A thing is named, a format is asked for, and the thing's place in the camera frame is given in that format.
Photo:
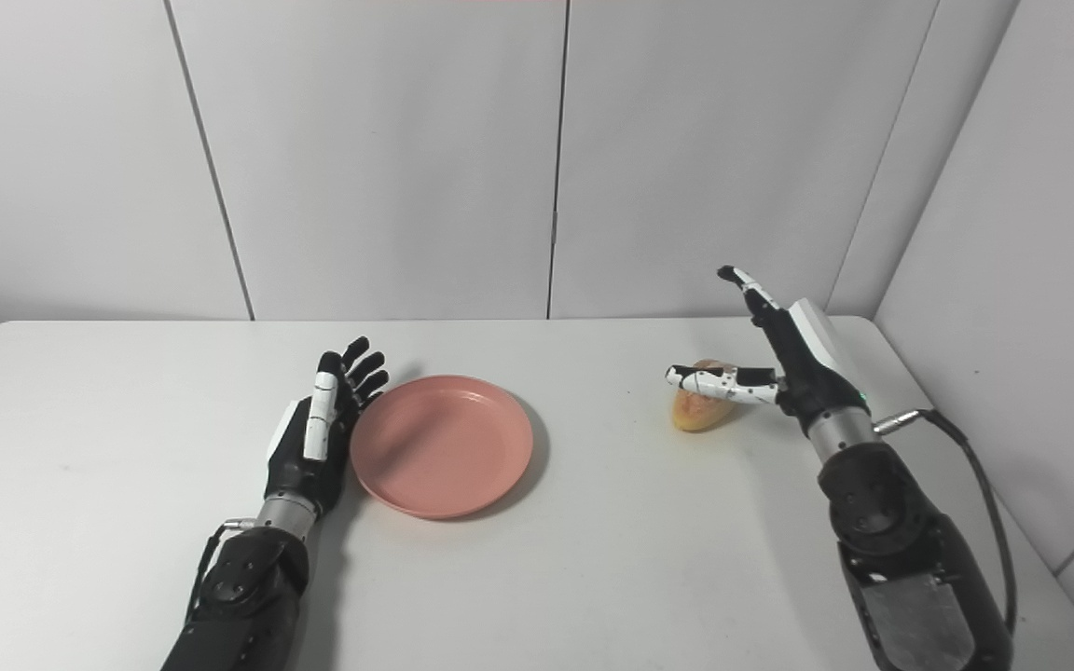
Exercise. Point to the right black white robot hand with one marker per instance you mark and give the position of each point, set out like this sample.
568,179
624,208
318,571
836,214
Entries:
812,373

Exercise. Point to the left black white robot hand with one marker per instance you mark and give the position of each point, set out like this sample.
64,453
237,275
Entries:
299,471

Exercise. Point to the golden bread roll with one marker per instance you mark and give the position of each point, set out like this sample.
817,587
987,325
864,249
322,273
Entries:
697,412

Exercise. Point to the pink round plate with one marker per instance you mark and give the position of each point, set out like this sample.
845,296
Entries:
448,447

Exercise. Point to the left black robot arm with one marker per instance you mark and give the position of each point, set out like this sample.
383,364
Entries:
239,596

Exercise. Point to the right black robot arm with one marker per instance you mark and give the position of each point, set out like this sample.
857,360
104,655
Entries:
901,550

